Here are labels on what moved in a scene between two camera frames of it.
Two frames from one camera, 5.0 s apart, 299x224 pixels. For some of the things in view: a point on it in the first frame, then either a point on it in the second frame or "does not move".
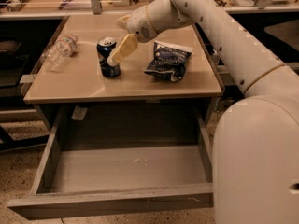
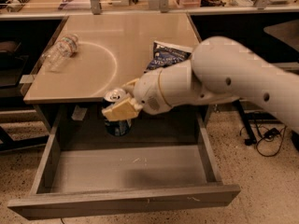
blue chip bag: (169, 61) does not move
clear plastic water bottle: (65, 48) does not move
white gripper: (139, 24) -> (149, 90)
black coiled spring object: (20, 1) does not move
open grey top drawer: (121, 161) does not move
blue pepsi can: (105, 48) -> (120, 127)
